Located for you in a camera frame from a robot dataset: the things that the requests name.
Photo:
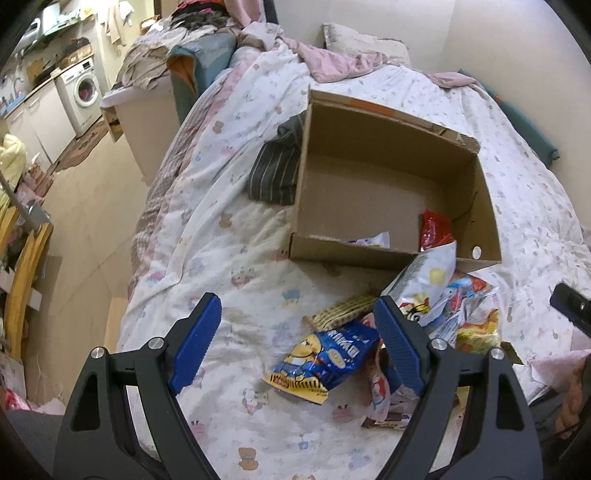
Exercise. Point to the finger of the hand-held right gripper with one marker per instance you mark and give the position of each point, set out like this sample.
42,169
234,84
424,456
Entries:
572,307

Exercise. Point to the hanging towel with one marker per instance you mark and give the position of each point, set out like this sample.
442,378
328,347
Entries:
114,23

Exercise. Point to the pink curtain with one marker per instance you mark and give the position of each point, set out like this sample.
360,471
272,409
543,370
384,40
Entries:
249,11

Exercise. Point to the teal mat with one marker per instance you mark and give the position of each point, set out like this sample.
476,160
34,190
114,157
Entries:
521,122

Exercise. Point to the grey pillow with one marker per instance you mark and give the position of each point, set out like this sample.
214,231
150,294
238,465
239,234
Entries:
360,39

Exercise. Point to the brown chocolate bar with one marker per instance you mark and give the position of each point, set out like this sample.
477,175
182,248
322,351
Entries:
383,420

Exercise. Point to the white cabinet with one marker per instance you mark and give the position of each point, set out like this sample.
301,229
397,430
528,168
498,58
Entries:
41,120

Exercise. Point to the clear red blue snack packet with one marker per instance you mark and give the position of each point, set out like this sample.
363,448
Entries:
471,293

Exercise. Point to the pink blanket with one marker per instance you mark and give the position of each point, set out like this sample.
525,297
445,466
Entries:
332,60

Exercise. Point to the pile of dark clothes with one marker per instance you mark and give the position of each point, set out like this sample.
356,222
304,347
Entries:
203,16

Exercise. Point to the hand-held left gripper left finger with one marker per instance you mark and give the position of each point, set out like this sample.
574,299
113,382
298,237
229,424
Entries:
196,341

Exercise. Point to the pile of light clothes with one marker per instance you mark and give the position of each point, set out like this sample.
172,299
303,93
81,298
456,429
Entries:
147,55

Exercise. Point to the white washing machine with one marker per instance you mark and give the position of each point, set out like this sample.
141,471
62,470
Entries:
83,92

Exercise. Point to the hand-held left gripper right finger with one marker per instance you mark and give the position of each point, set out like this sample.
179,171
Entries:
399,350

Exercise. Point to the dark striped cloth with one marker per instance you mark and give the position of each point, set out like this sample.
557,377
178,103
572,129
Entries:
274,170

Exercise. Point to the small cardboard box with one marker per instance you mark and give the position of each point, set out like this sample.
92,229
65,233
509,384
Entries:
76,53

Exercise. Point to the large white chips bag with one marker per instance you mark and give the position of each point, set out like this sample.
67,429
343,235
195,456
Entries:
422,281

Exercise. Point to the yellow wafer packet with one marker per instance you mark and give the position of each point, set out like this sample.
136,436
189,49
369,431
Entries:
344,308

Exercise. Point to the white pink snack packet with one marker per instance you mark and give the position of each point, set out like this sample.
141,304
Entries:
381,392

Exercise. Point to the yellow wooden frame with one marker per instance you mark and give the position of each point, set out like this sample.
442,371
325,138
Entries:
27,277

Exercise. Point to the white storage bin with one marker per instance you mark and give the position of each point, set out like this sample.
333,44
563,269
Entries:
147,134

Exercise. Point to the brown rug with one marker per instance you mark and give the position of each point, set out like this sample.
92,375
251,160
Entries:
81,147

